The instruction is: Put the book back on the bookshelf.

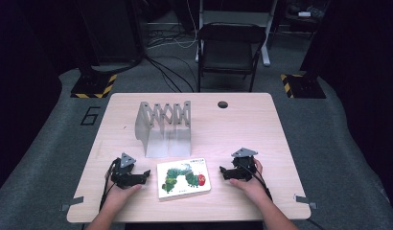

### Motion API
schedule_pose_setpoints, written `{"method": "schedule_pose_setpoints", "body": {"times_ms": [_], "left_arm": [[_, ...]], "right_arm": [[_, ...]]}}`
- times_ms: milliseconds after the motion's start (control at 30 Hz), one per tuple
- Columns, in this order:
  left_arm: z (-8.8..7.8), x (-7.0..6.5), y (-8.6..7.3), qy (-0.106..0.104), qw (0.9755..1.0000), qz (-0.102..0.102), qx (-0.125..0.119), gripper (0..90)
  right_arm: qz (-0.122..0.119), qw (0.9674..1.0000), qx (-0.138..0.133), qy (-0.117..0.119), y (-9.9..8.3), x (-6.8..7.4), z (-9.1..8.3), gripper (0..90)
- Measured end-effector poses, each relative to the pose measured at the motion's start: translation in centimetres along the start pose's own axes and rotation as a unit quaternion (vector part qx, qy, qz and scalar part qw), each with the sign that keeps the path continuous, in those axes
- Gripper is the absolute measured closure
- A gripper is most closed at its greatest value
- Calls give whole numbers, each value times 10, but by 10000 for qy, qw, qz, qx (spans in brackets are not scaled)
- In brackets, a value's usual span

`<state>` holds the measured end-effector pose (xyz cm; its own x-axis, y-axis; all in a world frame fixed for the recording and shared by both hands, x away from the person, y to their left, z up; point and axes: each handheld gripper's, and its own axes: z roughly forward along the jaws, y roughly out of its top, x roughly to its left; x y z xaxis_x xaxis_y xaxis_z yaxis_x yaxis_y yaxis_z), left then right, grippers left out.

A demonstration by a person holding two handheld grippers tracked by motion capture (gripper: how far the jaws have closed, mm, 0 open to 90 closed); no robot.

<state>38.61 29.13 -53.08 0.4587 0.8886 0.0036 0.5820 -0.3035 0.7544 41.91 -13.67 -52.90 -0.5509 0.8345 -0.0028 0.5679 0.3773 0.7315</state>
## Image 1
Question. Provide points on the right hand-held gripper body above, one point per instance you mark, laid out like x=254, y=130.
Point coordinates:
x=244, y=163

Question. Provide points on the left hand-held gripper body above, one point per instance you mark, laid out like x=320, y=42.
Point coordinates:
x=122, y=174

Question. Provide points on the white caterpillar picture book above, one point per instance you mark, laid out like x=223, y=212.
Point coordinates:
x=183, y=179

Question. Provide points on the grey metal expandable book stand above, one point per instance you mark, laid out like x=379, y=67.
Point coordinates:
x=167, y=140

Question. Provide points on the person's left hand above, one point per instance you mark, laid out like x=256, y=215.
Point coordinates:
x=121, y=195

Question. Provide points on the person's right hand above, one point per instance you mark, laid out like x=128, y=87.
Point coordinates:
x=252, y=188

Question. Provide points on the grey tape strip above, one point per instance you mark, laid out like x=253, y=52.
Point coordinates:
x=72, y=202
x=305, y=200

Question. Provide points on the black stand with striped base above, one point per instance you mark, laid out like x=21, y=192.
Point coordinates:
x=303, y=86
x=94, y=84

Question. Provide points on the black folding chair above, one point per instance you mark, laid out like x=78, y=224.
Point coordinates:
x=228, y=51

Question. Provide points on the small white device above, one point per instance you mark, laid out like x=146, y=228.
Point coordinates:
x=304, y=14

